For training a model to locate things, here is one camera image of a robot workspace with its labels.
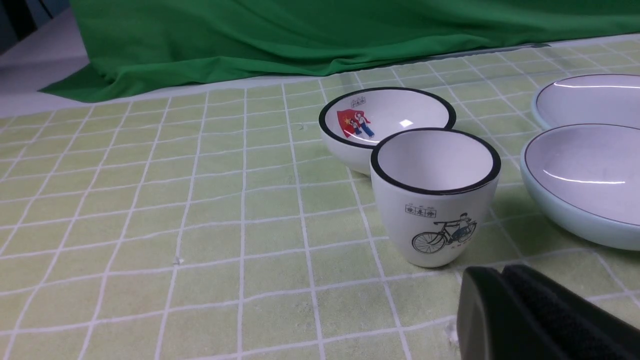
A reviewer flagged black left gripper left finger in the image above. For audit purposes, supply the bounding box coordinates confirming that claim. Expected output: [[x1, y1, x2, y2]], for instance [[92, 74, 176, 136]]
[[456, 266, 551, 360]]

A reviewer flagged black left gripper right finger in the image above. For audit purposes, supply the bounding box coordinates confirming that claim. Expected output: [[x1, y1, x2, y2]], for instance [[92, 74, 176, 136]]
[[502, 264, 639, 360]]

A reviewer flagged pale blue bowl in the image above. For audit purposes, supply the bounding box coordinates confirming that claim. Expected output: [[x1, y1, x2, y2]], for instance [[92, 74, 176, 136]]
[[519, 123, 640, 251]]

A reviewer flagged white cup with bicycle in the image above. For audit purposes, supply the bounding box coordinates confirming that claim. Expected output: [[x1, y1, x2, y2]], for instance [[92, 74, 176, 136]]
[[370, 127, 502, 268]]

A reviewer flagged pale blue plate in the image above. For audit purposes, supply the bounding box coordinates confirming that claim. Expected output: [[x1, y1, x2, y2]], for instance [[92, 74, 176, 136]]
[[531, 73, 640, 130]]

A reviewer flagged white bowl with black rim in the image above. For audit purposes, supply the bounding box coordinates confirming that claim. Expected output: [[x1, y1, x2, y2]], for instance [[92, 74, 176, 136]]
[[318, 86, 457, 176]]

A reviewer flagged green checked tablecloth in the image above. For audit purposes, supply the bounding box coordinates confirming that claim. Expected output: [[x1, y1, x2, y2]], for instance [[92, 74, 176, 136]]
[[0, 38, 639, 360]]

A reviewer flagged green backdrop cloth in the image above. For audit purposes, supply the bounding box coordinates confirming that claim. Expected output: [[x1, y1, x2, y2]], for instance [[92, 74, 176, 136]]
[[42, 0, 640, 103]]

